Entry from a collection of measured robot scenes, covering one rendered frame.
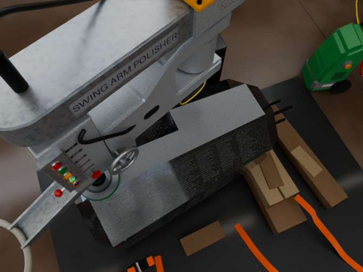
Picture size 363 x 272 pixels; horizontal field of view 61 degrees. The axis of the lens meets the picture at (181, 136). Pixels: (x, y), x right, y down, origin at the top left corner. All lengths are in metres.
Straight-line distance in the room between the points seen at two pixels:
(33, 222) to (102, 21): 1.01
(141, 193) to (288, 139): 1.38
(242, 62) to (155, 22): 2.14
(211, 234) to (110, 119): 1.35
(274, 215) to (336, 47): 1.37
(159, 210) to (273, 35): 2.19
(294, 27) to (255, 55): 0.56
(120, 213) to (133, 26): 1.06
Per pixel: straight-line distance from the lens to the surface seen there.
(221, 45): 2.16
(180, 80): 1.39
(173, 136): 1.71
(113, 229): 1.77
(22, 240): 1.63
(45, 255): 2.55
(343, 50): 2.73
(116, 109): 1.16
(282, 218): 2.39
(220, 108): 1.81
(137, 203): 1.72
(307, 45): 3.36
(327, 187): 2.59
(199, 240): 2.25
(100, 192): 1.63
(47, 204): 1.60
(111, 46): 0.93
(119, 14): 1.01
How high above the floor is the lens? 2.37
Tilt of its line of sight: 66 degrees down
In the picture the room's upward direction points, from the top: 1 degrees clockwise
